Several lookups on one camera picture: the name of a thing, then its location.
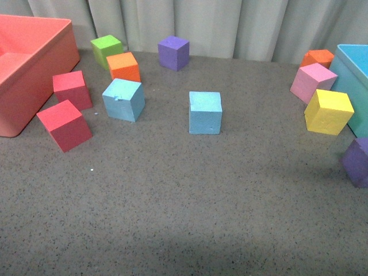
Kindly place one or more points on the light blue foam block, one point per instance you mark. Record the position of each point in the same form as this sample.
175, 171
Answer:
205, 113

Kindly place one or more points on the purple foam block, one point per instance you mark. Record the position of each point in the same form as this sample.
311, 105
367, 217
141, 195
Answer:
173, 52
354, 162

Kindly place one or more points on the orange foam block left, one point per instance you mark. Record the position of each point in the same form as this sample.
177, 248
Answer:
124, 66

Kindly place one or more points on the grey curtain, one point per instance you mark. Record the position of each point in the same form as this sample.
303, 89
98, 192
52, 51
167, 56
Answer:
272, 31

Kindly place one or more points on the green foam block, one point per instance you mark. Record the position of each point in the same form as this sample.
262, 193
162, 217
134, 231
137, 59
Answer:
106, 46

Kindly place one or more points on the orange foam block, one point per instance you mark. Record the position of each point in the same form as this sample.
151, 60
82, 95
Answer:
320, 56
124, 66

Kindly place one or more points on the light blue plastic bin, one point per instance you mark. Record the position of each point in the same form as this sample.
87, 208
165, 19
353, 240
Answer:
350, 65

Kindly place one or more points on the red foam block rear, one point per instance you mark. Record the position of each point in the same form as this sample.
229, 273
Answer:
72, 86

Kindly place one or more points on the red foam block front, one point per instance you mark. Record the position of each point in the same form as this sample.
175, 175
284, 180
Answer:
66, 125

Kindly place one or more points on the yellow foam block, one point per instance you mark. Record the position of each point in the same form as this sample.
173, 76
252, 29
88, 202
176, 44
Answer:
328, 112

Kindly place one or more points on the purple foam block near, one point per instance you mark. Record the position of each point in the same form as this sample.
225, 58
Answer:
354, 162

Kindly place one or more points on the red foam block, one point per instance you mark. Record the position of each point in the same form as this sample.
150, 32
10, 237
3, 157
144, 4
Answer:
72, 86
66, 125

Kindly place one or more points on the purple foam block far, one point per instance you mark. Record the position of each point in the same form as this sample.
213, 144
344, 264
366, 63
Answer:
173, 52

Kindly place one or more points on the orange foam block right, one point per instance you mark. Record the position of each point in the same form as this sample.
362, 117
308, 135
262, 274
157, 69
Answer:
320, 56

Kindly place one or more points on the pink foam block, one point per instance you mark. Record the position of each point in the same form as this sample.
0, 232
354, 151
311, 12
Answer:
310, 78

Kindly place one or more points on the red plastic bin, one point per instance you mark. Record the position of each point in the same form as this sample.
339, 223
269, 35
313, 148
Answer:
33, 50

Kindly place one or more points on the light blue block with dent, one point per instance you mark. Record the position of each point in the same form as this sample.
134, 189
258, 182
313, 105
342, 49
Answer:
124, 99

